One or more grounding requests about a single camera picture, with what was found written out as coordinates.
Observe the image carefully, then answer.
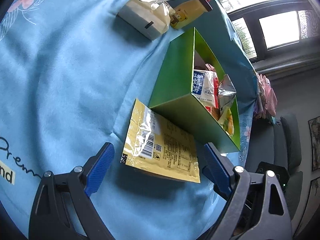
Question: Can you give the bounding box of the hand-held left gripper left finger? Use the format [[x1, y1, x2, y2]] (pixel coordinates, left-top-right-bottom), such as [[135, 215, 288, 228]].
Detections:
[[29, 142, 115, 240]]

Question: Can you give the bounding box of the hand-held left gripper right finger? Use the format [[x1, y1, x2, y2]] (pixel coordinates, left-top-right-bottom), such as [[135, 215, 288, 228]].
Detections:
[[202, 142, 293, 240]]

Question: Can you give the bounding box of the large yellow snack packet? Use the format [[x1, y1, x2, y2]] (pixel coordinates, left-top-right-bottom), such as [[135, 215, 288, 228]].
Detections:
[[120, 98, 201, 183]]

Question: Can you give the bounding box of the green cardboard box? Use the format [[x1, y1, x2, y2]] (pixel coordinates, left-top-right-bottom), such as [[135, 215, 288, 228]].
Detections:
[[148, 27, 241, 153]]

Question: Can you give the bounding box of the white-grey snack packet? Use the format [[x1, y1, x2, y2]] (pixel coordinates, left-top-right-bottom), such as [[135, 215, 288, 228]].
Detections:
[[217, 74, 237, 110]]

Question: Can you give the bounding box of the beige red-edged snack packet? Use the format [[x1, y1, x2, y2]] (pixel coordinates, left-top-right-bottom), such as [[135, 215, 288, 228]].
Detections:
[[192, 69, 220, 108]]

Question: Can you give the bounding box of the dark grey sofa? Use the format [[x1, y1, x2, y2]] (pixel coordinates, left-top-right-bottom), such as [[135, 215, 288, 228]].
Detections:
[[271, 113, 304, 205]]

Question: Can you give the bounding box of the pile of pink folded cloths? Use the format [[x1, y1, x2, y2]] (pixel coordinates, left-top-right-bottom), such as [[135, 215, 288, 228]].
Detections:
[[254, 74, 278, 122]]

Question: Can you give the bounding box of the white tissue pack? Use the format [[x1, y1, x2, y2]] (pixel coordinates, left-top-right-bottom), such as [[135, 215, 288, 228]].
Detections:
[[117, 0, 182, 41]]

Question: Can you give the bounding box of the yellow bear-print bottle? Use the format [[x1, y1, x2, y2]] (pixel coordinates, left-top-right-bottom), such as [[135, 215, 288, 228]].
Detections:
[[171, 0, 214, 30]]

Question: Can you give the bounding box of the framed wall picture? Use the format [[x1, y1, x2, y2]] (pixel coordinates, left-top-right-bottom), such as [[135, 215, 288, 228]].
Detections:
[[307, 116, 320, 172]]

